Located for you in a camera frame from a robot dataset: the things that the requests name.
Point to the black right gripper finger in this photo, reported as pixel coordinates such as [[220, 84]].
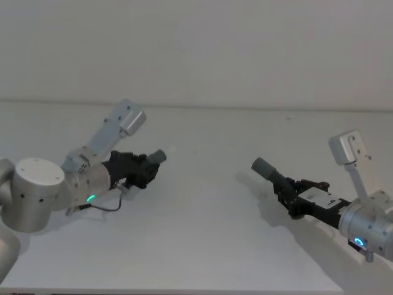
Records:
[[265, 172], [266, 164]]

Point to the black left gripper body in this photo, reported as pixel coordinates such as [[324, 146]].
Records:
[[121, 167]]

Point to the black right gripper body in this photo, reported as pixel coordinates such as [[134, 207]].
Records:
[[319, 201]]

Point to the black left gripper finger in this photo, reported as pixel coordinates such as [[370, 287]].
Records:
[[157, 154], [150, 173]]

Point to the white table cloth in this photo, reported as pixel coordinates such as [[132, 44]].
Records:
[[196, 215]]

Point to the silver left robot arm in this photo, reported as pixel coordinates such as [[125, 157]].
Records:
[[37, 190]]

